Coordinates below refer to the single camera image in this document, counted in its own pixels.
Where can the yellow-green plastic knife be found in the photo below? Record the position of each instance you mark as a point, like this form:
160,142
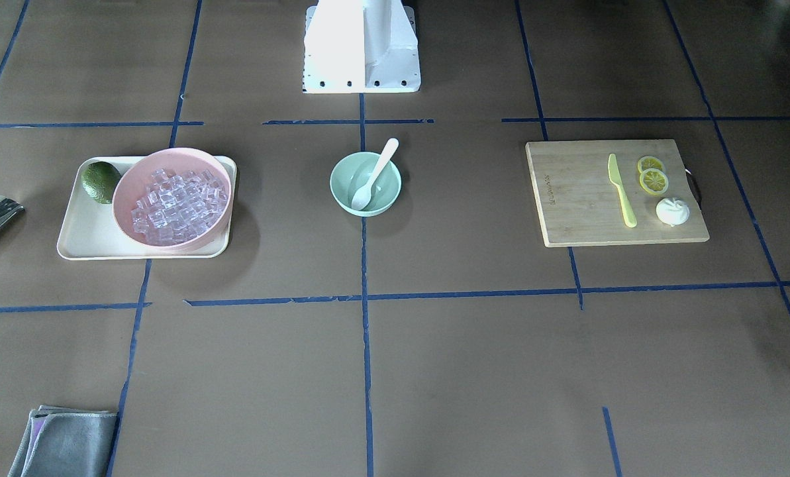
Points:
626,210

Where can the pink bowl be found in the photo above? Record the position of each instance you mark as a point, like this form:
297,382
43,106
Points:
133,186

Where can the grey folded cloth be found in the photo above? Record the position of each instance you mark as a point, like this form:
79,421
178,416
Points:
62,441

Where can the mint green bowl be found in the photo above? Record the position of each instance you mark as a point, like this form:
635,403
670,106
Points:
352,172

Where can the white steamed bun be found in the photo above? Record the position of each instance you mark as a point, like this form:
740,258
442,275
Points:
673,211

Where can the white plastic spoon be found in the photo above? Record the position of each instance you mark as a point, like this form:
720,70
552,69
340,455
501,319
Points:
362,196

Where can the green avocado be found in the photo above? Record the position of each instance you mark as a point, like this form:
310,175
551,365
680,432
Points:
99,180

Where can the cream plastic tray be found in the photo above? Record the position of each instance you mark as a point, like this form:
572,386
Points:
90,231

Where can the upper lemon slice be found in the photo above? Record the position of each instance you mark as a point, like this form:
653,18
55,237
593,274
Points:
653,181

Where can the wooden cutting board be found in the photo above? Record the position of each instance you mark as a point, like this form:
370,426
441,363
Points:
579,207

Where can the metal cutting board handle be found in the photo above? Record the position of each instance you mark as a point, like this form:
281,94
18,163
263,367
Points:
694,187

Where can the clear ice cubes pile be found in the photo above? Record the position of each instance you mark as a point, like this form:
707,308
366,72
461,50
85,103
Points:
177,208

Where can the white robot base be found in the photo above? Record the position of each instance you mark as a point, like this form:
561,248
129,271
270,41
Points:
354,47

